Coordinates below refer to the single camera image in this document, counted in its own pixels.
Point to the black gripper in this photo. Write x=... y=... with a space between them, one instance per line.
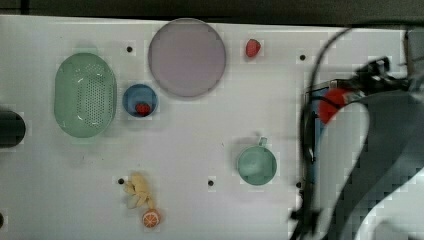
x=374 y=78

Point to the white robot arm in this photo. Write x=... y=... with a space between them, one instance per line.
x=367 y=150

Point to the silver black toaster oven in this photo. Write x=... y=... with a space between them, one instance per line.
x=307 y=143

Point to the strawberry on table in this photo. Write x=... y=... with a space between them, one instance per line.
x=252 y=48

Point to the green mug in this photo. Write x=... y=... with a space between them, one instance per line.
x=257 y=165

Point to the grey round plate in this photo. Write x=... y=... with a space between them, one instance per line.
x=187 y=57

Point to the strawberry in blue bowl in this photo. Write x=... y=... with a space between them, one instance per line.
x=143 y=109

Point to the small blue bowl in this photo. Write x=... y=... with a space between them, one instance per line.
x=139 y=93

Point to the peeled toy banana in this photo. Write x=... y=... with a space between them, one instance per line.
x=139 y=192

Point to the orange slice toy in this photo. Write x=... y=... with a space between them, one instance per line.
x=151 y=218

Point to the green perforated colander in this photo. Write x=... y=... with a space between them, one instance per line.
x=85 y=95

